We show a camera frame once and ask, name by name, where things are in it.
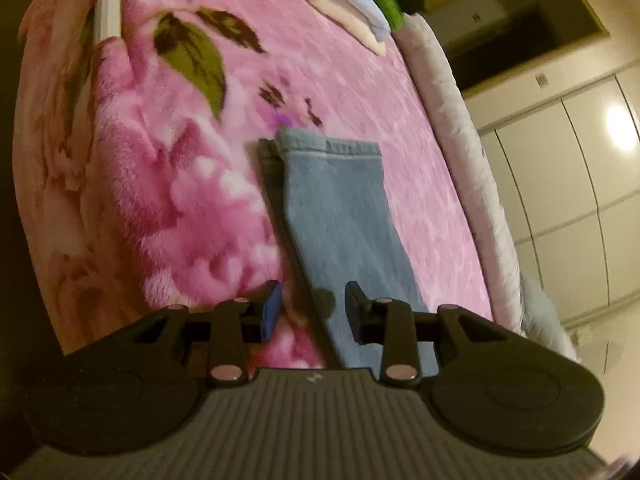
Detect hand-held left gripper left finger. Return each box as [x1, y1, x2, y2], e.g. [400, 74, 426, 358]
[134, 280, 281, 387]

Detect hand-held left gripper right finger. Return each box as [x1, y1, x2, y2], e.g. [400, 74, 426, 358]
[345, 281, 504, 387]

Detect blue denim jeans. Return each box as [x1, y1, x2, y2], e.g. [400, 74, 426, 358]
[257, 127, 444, 379]

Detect pink floral blanket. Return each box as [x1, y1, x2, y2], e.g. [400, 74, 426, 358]
[15, 0, 501, 377]

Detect grey fluffy cloth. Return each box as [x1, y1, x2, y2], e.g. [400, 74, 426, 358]
[517, 275, 584, 364]

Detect cream wardrobe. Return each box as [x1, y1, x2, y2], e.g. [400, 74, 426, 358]
[462, 57, 640, 377]

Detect cream folded cloth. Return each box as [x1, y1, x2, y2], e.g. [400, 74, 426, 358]
[287, 0, 389, 56]

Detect lavender folded cloth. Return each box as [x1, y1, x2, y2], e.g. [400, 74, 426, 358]
[320, 0, 394, 44]

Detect wooden door frame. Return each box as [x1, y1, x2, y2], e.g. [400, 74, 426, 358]
[422, 0, 612, 96]

